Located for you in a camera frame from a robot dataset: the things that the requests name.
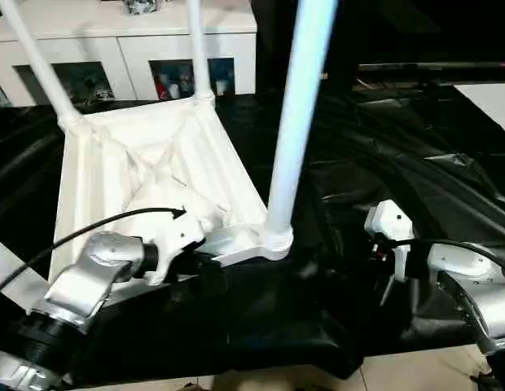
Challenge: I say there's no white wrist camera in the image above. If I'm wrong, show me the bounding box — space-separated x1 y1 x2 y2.
148 214 208 287
363 198 415 283

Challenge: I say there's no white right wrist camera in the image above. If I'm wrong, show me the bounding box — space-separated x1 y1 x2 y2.
363 198 415 283

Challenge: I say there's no black long bar device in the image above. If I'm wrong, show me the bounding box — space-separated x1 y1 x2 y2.
357 60 505 73

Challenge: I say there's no black tall cabinet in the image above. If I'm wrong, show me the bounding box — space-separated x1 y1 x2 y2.
255 0 362 95

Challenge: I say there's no white flat board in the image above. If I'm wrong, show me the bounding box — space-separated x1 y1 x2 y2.
453 82 505 138

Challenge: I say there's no white glass-door cabinet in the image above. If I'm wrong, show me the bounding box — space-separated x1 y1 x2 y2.
0 0 259 109

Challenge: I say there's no black plastic mat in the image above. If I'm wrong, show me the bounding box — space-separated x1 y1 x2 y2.
0 83 505 386

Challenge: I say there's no white plastic table top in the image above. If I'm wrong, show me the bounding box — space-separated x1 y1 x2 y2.
48 95 295 295

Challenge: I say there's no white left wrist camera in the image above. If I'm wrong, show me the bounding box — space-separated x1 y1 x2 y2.
148 214 208 287

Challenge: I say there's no white plastic table leg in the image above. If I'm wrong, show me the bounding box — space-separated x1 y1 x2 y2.
0 0 86 128
186 0 217 103
0 234 50 301
264 0 342 250

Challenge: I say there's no black white crumpled bundle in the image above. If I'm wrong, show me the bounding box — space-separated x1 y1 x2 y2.
122 0 159 16

